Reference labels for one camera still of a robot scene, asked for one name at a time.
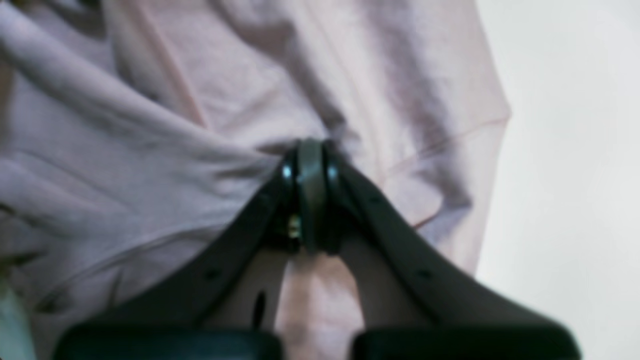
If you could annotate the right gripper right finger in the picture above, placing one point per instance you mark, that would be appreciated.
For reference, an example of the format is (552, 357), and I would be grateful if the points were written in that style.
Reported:
(416, 305)

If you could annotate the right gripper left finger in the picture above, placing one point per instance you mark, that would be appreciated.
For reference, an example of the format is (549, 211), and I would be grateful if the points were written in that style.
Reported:
(222, 304)

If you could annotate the mauve t-shirt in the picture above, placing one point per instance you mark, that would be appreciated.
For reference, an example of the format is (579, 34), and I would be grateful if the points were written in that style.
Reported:
(134, 131)

